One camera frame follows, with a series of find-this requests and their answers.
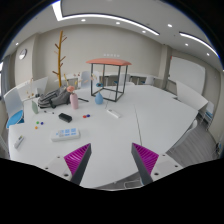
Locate white power adapter strip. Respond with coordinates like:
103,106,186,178
107,109,121,118

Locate blue vase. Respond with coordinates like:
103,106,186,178
95,83,103,105

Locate black frame orange top stand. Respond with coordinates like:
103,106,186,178
88,58,131,102

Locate white remote control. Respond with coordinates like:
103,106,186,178
14,135,24,149

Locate black rectangular charger box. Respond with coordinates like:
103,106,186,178
58,113,72,123

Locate grey backpack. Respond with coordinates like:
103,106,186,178
38,87,70,109

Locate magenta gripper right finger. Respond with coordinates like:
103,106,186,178
131,143,159,185

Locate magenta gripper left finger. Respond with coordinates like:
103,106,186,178
64,143,92,185

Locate pink vase with flower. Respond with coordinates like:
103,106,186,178
67,86,78,110

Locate wooden coat tree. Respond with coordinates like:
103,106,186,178
52,30,67,87

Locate round wall clock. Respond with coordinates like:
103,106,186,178
19,49,28,60

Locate white whiteboard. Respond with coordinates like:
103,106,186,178
169,57,206,94

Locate green small vase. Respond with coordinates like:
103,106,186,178
32,100,39,114

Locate white chair blue seat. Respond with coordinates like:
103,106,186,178
4,88,24,128

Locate small coloured tokens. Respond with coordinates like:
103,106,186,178
35,121,44,130

